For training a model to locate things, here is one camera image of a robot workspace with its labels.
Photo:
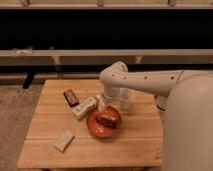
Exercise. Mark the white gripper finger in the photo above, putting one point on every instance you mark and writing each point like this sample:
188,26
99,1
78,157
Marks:
102,105
124,104

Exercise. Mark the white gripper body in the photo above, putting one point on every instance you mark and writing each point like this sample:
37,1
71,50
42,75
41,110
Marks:
111,94

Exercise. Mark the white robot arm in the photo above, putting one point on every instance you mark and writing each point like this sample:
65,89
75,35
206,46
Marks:
187,115

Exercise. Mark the orange ceramic bowl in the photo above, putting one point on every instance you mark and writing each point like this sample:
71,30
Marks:
98,130

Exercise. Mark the brown snack bar in bowl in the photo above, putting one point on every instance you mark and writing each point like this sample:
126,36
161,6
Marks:
106,122

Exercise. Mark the white plastic bottle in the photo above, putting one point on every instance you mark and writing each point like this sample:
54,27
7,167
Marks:
81,110

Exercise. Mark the dark red candy bar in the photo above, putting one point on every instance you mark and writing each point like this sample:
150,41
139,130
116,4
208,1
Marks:
71,98

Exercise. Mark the wooden table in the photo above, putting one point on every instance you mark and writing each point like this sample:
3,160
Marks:
137,143

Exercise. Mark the white wrapped snack packet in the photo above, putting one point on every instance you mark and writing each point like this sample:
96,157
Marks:
63,140

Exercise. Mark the grey metal rail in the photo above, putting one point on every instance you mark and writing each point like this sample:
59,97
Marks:
105,57

